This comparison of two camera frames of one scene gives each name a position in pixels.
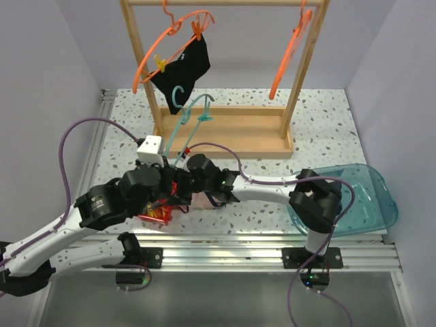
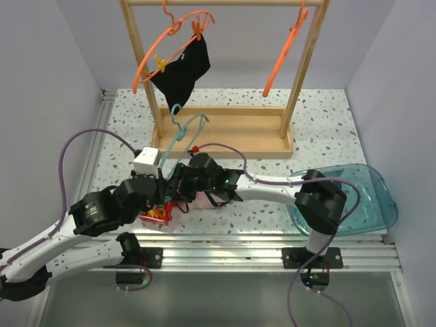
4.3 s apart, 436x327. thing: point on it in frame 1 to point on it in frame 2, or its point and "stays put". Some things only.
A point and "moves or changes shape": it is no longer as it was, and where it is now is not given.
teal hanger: (184, 118) moves or changes shape
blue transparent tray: (368, 204) stays put
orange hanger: (305, 18) to (302, 17)
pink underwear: (201, 200) stays put
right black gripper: (182, 197) stays put
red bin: (159, 212) stays put
